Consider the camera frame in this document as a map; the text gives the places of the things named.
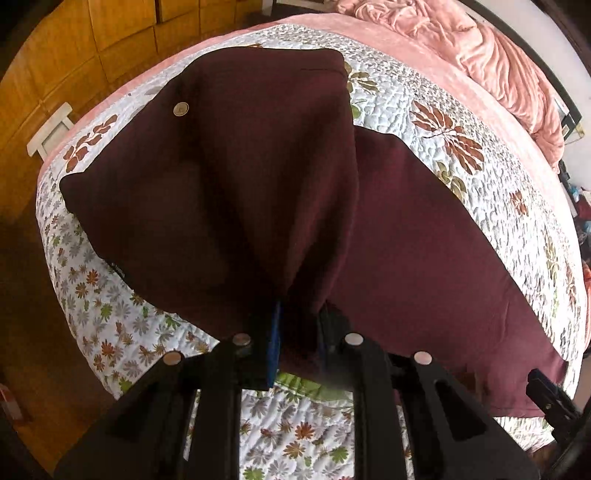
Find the white stool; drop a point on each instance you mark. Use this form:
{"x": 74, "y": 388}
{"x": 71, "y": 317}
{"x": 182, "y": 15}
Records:
{"x": 51, "y": 129}

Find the dark headboard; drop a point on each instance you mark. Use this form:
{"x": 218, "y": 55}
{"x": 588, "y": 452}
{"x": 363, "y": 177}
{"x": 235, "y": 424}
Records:
{"x": 554, "y": 87}

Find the crumpled pink blanket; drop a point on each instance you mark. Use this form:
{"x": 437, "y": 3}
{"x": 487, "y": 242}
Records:
{"x": 508, "y": 69}

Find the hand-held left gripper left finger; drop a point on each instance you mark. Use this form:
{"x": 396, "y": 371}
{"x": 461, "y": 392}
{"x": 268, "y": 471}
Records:
{"x": 273, "y": 341}

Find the red and white object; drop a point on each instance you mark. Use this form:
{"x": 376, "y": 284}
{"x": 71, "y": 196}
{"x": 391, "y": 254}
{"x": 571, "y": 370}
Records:
{"x": 10, "y": 404}

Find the maroon pants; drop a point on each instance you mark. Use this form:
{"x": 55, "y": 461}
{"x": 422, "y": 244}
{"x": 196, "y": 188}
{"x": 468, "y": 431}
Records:
{"x": 231, "y": 184}

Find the white floral quilt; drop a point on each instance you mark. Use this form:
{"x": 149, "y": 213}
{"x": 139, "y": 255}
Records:
{"x": 392, "y": 101}

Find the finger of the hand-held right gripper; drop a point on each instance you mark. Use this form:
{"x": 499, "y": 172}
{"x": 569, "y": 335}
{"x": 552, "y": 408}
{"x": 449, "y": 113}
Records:
{"x": 549, "y": 397}

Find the orange cloth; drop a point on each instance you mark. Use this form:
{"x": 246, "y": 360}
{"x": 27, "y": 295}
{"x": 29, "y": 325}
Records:
{"x": 586, "y": 274}

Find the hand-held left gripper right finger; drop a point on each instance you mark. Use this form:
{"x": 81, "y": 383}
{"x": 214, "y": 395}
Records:
{"x": 324, "y": 344}

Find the pink bed sheet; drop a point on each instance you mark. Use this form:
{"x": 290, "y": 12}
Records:
{"x": 415, "y": 46}

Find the wooden wardrobe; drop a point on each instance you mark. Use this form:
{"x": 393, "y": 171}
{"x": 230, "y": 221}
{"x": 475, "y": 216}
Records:
{"x": 115, "y": 37}

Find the pile of colourful clothes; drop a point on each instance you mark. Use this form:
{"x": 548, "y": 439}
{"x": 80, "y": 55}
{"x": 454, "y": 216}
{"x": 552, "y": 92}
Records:
{"x": 577, "y": 198}

